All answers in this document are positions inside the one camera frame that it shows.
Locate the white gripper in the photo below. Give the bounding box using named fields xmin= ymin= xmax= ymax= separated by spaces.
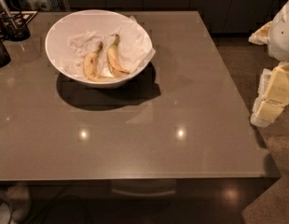
xmin=248 ymin=0 xmax=289 ymax=128

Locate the banana with green stem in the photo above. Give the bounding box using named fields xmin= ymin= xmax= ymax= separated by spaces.
xmin=107 ymin=35 xmax=130 ymax=77

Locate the white ceramic bowl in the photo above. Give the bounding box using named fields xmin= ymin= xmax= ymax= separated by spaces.
xmin=45 ymin=9 xmax=151 ymax=89

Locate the white paper napkin liner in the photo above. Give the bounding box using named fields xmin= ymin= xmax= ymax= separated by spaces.
xmin=60 ymin=13 xmax=155 ymax=83

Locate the white pen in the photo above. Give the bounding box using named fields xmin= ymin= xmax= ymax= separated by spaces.
xmin=0 ymin=0 xmax=17 ymax=30

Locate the white shoe on floor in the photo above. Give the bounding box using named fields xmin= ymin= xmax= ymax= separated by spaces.
xmin=0 ymin=182 xmax=31 ymax=224

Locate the black wire pen holder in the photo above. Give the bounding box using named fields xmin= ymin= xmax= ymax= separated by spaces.
xmin=0 ymin=10 xmax=31 ymax=41

